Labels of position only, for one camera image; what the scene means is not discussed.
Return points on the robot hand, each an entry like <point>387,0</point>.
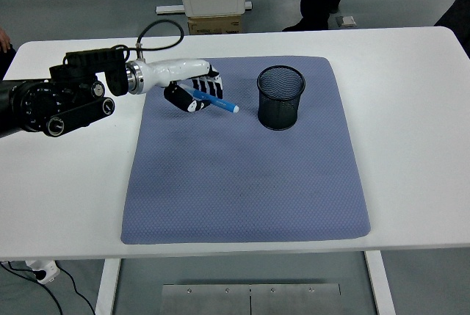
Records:
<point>172,71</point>

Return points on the blue marker pen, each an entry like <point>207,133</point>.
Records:
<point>224,105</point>

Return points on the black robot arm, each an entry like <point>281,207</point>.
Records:
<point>44,104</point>

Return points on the black mesh pen holder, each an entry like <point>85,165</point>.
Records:
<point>279,109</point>

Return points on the brown cardboard box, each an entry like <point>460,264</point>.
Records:
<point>214,25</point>

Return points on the white base bar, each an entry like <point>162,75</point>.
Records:
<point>169,9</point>

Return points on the blue-grey padded mat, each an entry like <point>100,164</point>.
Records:
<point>242,190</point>

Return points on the seated person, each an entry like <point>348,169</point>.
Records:
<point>4,61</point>

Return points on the small grey floor plate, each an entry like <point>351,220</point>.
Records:
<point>349,21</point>

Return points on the white table leg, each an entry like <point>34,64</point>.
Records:
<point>108,285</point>
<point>380,282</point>

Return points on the white power strip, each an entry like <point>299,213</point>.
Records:
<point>46,271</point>

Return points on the person in dark clothing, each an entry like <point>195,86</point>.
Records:
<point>460,21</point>

